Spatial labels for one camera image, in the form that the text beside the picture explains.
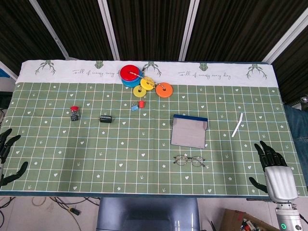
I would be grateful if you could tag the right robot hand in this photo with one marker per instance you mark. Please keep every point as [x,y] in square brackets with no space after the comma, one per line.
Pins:
[280,183]

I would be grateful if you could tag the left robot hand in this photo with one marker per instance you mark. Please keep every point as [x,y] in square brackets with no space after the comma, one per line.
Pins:
[6,144]

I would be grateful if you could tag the black-framed eyeglasses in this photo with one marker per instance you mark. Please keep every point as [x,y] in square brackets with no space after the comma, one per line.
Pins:
[191,158]

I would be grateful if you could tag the blue glasses case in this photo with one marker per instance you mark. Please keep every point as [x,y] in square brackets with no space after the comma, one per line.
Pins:
[187,132]

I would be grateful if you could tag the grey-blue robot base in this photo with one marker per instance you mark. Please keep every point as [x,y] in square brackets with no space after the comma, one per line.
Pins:
[146,214]

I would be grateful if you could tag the blue denim jeans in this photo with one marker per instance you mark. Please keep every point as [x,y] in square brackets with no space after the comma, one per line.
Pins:
[297,130]

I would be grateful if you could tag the red emergency stop button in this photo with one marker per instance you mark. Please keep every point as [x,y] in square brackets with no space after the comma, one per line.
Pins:
[74,115]

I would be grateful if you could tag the black floor plug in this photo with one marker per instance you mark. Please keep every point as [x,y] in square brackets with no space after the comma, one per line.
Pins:
[74,211]

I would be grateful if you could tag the black ferrite clamp block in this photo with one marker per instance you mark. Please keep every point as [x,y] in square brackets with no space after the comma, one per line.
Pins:
[106,119]

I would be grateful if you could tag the green checked tablecloth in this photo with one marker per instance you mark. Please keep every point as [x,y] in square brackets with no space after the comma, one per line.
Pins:
[120,149]

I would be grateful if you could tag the blue binder clip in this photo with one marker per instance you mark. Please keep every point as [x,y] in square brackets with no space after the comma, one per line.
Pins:
[134,108]

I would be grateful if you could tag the small red cup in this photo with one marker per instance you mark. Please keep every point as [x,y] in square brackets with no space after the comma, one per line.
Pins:
[142,104]

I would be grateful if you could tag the white partition post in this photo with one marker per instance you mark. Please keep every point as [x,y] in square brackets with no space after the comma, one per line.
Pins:
[48,26]
[188,26]
[108,26]
[286,36]

